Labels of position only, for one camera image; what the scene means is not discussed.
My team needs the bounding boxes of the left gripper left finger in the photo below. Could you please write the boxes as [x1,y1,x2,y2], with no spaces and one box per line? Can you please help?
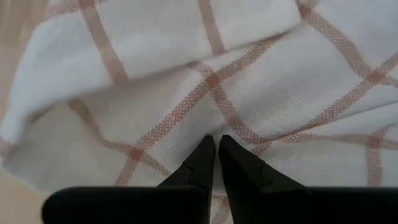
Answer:
[42,135,216,224]

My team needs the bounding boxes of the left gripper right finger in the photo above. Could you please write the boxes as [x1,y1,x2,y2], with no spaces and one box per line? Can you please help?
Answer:
[218,134,398,224]

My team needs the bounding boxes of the white towel with red grid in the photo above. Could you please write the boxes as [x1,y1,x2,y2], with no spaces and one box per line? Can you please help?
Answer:
[0,0,398,224]

